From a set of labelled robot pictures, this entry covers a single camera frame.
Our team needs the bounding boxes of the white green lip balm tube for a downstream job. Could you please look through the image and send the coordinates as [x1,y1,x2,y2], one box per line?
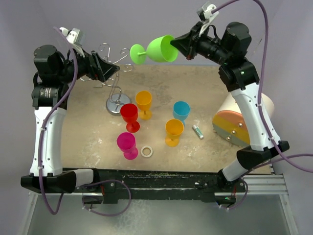
[192,125,204,140]

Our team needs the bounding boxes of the pink plastic wine glass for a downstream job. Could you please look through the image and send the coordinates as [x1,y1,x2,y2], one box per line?
[116,132,138,160]

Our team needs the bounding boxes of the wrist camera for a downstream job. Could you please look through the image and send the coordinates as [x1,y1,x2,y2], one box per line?
[197,1,219,36]
[59,27,85,57]

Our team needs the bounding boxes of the orange wine glass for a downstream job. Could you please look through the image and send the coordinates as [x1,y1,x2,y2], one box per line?
[135,91,152,120]
[165,119,184,147]

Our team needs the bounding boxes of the red plastic wine glass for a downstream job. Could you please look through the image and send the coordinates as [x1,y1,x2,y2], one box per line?
[120,103,140,133]

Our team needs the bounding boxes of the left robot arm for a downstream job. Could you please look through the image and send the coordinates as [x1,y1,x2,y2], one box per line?
[21,45,120,194]

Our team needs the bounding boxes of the white tape ring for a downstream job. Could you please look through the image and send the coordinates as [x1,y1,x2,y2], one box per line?
[140,145,154,158]

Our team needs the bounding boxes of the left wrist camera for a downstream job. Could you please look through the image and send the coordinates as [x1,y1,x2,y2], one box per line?
[59,27,85,57]

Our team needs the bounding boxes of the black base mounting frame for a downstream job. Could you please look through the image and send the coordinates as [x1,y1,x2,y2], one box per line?
[69,168,246,203]

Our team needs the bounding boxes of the blue plastic wine glass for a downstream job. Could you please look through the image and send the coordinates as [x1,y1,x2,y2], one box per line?
[173,101,191,125]

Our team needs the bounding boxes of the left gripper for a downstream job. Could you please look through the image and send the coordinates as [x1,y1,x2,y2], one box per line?
[57,44,119,84]

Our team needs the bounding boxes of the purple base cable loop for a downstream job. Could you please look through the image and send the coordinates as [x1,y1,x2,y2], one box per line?
[82,180,132,217]

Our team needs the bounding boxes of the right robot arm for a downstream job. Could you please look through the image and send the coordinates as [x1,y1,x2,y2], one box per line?
[170,22,290,191]

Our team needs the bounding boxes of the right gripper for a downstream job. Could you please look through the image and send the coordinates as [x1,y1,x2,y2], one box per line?
[171,21,230,66]

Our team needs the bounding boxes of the green plastic wine glass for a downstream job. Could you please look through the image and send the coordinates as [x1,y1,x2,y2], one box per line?
[130,35,179,65]

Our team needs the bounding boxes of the aluminium rail frame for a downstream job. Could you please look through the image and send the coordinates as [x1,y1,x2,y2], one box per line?
[242,166,299,235]

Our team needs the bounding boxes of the orange wine glass front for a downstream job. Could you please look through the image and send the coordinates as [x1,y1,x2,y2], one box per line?
[165,119,184,147]

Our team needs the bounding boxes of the orange wine glass rear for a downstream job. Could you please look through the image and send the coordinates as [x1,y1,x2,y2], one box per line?
[135,91,152,120]

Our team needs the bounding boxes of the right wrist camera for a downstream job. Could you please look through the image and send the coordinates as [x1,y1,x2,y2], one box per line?
[197,1,219,36]

